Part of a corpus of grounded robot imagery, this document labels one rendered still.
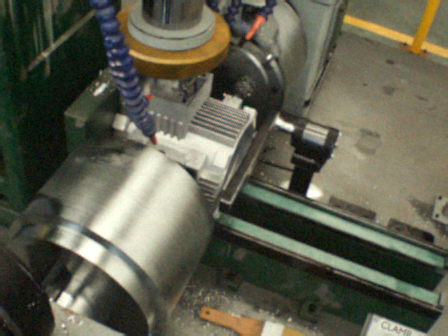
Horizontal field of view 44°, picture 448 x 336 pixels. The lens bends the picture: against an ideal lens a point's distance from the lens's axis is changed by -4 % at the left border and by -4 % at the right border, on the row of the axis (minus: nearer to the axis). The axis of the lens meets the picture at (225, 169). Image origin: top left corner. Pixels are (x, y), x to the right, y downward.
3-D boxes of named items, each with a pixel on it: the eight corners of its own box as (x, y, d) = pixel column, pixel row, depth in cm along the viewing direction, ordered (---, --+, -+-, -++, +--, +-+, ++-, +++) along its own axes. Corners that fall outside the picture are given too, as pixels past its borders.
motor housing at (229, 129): (108, 196, 103) (105, 117, 90) (155, 133, 116) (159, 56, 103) (209, 238, 100) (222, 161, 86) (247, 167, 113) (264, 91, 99)
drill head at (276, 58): (140, 135, 116) (144, 30, 98) (218, 38, 144) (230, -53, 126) (257, 179, 112) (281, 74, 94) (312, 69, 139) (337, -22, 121)
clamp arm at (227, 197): (264, 118, 111) (213, 210, 94) (267, 107, 109) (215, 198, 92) (282, 125, 110) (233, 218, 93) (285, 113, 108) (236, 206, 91)
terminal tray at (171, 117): (118, 119, 95) (118, 85, 90) (147, 84, 103) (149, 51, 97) (183, 143, 93) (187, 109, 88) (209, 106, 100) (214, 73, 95)
